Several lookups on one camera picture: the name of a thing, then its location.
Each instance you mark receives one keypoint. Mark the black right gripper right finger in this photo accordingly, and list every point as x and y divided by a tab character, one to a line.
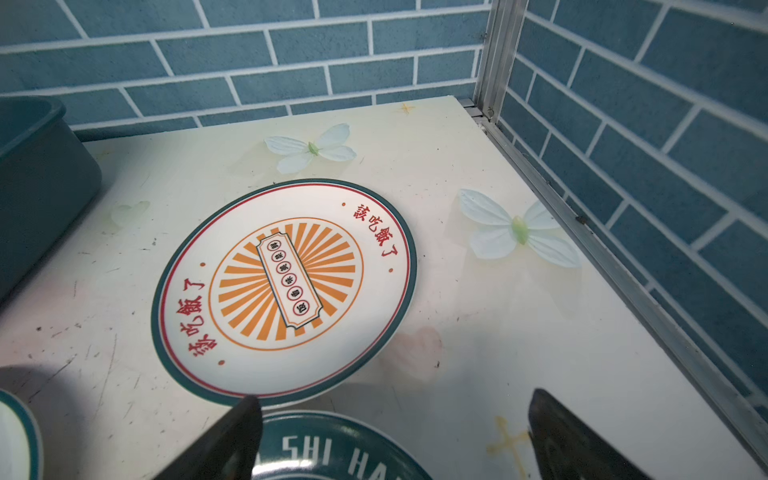
567	448

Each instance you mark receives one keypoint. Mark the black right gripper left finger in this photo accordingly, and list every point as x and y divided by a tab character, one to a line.
227	450

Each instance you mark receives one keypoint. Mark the green rim text plate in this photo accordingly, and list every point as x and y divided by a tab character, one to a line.
22	455
326	445

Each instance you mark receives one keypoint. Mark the teal plastic bin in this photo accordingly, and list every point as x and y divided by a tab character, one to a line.
48	177

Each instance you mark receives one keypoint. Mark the right orange sunburst plate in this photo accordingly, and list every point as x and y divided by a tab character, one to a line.
284	293

